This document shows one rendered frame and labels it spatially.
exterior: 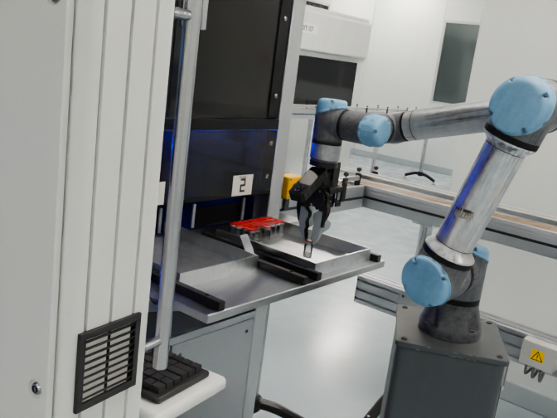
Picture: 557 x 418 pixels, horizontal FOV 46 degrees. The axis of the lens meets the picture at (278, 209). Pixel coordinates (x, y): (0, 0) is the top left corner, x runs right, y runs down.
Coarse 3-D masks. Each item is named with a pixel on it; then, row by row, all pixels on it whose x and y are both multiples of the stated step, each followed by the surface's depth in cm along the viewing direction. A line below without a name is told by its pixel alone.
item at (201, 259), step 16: (160, 240) 176; (192, 240) 176; (208, 240) 172; (160, 256) 162; (192, 256) 166; (208, 256) 167; (224, 256) 169; (240, 256) 166; (256, 256) 162; (192, 272) 145; (208, 272) 149; (224, 272) 154; (240, 272) 158
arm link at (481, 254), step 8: (480, 248) 154; (480, 256) 154; (488, 256) 157; (480, 264) 155; (472, 272) 152; (480, 272) 155; (472, 280) 152; (480, 280) 156; (472, 288) 155; (480, 288) 157; (464, 296) 156; (472, 296) 156; (480, 296) 158
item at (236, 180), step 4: (236, 176) 189; (240, 176) 190; (244, 176) 191; (248, 176) 193; (252, 176) 194; (236, 180) 189; (248, 180) 193; (252, 180) 195; (236, 184) 190; (248, 184) 194; (232, 188) 189; (236, 188) 190; (244, 188) 193; (248, 188) 194; (232, 192) 189; (236, 192) 190; (240, 192) 192; (244, 192) 193; (248, 192) 194; (232, 196) 189
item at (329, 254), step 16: (288, 224) 199; (240, 240) 177; (272, 240) 190; (288, 240) 192; (320, 240) 192; (336, 240) 188; (288, 256) 167; (320, 256) 180; (336, 256) 182; (352, 256) 175; (368, 256) 182
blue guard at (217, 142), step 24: (168, 144) 166; (192, 144) 173; (216, 144) 180; (240, 144) 187; (264, 144) 196; (168, 168) 168; (192, 168) 175; (216, 168) 182; (240, 168) 190; (264, 168) 198; (192, 192) 177; (216, 192) 184
